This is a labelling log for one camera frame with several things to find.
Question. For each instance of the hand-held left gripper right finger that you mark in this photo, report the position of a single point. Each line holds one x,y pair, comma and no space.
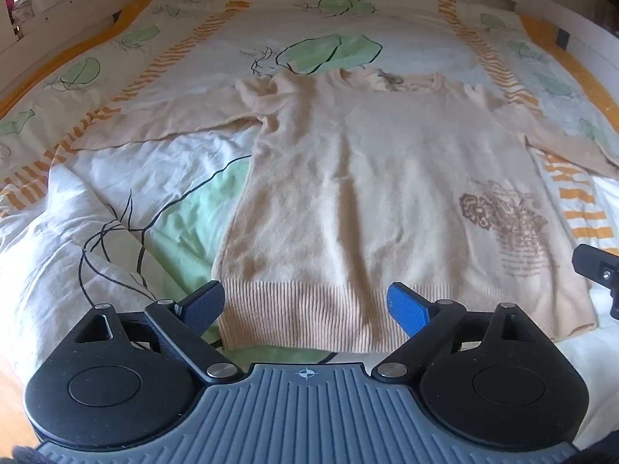
405,308

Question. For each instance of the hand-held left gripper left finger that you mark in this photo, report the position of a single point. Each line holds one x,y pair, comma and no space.
205,305

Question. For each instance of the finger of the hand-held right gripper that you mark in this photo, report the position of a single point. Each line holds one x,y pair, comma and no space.
597,267

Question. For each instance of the beige knit sweater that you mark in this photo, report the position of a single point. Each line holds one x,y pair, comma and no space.
338,179

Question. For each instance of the leaf-printed white duvet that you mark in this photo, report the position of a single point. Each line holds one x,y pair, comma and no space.
145,169

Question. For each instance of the orange bed sheet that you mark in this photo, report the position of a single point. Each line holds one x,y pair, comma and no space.
587,75

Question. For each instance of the small dark bracket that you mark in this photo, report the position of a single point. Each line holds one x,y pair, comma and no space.
562,38

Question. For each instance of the white slatted bed frame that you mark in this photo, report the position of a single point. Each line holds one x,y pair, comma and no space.
580,5

